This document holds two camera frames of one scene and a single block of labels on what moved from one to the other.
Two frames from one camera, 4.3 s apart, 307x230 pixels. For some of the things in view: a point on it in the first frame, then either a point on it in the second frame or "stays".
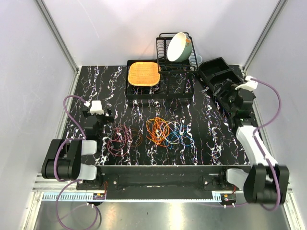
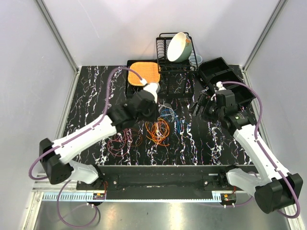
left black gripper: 108,119 → 156,113
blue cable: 178,134 → 168,112
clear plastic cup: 194,59 stays
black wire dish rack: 165,65 stays
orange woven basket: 144,73 stays
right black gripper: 227,86 → 204,100
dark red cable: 118,146 stays
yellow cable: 158,129 stays
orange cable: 158,129 stays
